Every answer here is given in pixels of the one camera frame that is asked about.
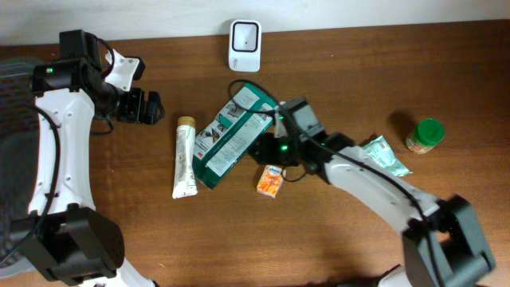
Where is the white cream tube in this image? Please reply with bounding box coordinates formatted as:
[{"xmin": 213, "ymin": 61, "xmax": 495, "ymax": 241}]
[{"xmin": 172, "ymin": 116, "xmax": 198, "ymax": 199}]

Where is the green white wipes package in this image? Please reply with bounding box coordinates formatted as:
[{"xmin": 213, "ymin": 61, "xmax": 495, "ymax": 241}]
[{"xmin": 192, "ymin": 83, "xmax": 277, "ymax": 189}]

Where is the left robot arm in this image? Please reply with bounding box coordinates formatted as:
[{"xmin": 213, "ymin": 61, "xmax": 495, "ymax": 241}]
[{"xmin": 11, "ymin": 29, "xmax": 165, "ymax": 286}]

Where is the orange tissue pack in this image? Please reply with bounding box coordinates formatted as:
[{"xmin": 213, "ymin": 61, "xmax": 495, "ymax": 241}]
[{"xmin": 257, "ymin": 165, "xmax": 286, "ymax": 198}]

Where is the black cable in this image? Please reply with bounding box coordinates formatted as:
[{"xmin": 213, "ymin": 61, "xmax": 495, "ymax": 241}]
[
  {"xmin": 227, "ymin": 78, "xmax": 447, "ymax": 287},
  {"xmin": 0, "ymin": 37, "xmax": 116, "ymax": 268}
]

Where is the right black cable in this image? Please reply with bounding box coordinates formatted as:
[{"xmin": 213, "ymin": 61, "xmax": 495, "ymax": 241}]
[{"xmin": 227, "ymin": 78, "xmax": 447, "ymax": 287}]

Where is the left black cable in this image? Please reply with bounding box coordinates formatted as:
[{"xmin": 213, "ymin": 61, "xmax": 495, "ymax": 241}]
[{"xmin": 0, "ymin": 37, "xmax": 116, "ymax": 268}]

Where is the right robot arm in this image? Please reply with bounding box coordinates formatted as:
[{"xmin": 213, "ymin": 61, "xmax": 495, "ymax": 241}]
[{"xmin": 248, "ymin": 98, "xmax": 496, "ymax": 287}]

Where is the grey plastic basket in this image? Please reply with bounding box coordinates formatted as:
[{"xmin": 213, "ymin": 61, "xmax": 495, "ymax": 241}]
[{"xmin": 1, "ymin": 57, "xmax": 43, "ymax": 256}]

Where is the teal wipes pouch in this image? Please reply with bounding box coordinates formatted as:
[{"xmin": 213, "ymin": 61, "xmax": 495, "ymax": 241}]
[{"xmin": 363, "ymin": 136, "xmax": 411, "ymax": 177}]

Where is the white barcode scanner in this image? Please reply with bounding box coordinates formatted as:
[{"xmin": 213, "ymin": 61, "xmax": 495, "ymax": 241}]
[{"xmin": 228, "ymin": 19, "xmax": 262, "ymax": 73}]

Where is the green lid jar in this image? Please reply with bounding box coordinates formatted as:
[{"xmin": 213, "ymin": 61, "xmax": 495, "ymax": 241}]
[{"xmin": 405, "ymin": 118, "xmax": 445, "ymax": 154}]

